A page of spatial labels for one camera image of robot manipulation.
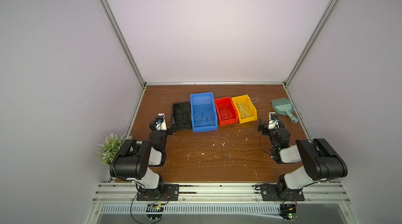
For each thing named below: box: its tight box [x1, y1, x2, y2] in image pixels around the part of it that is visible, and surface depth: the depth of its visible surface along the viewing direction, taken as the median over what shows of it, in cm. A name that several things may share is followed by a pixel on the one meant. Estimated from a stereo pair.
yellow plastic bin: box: [231, 94, 258, 125], surface depth 100 cm
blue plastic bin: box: [190, 92, 219, 133], surface depth 102 cm
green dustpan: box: [271, 97, 299, 123], surface depth 107 cm
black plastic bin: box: [171, 102, 193, 133], surface depth 105 cm
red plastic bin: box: [214, 96, 239, 127], surface depth 102 cm
